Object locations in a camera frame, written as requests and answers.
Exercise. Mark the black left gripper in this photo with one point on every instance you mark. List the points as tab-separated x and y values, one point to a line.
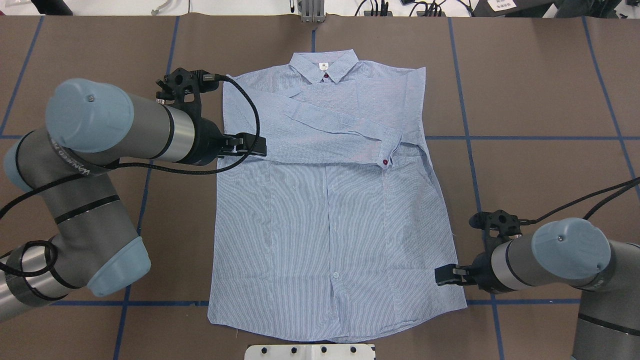
206	142

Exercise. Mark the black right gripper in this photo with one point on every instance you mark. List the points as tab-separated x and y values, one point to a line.
481	273

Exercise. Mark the light blue striped shirt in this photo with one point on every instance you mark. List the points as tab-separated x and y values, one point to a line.
336	232

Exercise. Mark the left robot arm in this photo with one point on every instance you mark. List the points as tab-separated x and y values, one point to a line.
92	129

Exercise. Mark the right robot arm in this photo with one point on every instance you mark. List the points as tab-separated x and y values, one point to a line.
573	252

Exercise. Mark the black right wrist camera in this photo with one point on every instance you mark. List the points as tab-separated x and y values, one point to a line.
500	222

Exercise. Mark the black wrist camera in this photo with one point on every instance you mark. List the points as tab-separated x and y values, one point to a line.
500	222
182	89

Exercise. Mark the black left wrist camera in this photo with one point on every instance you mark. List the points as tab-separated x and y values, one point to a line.
182	89

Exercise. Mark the grey aluminium frame post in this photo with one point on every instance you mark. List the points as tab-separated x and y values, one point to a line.
312	11

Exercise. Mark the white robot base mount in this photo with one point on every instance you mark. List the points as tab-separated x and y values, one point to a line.
357	351

